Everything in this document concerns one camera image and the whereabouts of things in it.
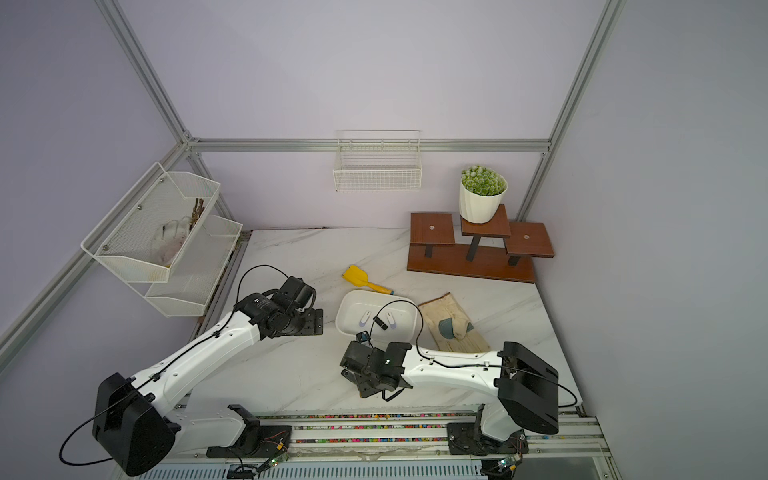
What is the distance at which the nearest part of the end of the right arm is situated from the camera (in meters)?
0.55

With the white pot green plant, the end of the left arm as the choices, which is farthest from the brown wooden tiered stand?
the end of the left arm

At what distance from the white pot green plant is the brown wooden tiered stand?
5 centimetres

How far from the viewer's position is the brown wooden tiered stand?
93 cm

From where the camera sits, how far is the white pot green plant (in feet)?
2.74

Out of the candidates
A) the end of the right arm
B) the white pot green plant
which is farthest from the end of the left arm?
the white pot green plant

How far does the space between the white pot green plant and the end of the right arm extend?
487 mm

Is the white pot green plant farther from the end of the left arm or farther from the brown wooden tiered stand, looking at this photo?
the end of the left arm

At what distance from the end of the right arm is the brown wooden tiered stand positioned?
46cm
